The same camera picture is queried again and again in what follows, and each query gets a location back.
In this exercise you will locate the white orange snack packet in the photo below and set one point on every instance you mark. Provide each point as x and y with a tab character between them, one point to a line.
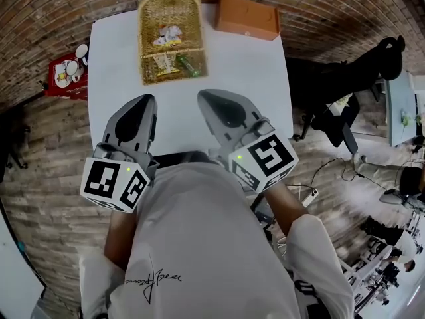
167	35

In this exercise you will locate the red box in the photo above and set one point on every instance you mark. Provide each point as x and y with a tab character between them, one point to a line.
51	85

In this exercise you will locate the two-tier wicker basket stand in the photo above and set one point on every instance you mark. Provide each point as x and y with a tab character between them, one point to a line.
169	45

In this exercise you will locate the white metal frame equipment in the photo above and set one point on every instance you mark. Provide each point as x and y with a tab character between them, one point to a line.
375	271

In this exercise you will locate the person's left forearm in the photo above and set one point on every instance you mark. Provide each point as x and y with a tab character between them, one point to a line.
119	241

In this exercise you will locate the white power strip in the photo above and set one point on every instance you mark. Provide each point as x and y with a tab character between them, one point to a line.
311	197

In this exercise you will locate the person's right forearm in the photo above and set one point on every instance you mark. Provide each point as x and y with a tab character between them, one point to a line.
285	204

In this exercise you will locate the person's white shirt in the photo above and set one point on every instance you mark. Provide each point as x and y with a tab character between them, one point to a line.
212	244

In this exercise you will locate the white plate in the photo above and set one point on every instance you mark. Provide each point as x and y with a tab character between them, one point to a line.
61	75

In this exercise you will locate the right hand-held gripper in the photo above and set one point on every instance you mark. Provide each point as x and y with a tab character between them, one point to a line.
269	158

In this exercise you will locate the green snack packet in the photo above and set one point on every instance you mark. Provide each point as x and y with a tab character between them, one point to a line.
187	65

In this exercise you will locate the orange cardboard box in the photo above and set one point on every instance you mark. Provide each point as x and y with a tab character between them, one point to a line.
247	17

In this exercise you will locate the black chair with round headrest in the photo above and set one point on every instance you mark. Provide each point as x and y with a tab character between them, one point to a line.
358	78

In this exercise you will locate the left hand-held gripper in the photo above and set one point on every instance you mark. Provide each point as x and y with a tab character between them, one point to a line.
103	178

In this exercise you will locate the white cup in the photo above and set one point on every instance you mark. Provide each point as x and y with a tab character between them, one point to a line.
72	69
81	51

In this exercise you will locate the black box device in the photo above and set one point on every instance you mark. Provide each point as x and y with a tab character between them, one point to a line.
262	211

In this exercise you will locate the black mesh office chair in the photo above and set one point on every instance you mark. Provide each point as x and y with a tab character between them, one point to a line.
11	138

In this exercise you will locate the beige snack packet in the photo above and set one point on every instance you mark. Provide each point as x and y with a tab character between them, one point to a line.
165	65

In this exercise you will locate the small teal object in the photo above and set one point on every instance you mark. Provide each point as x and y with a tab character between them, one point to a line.
22	245

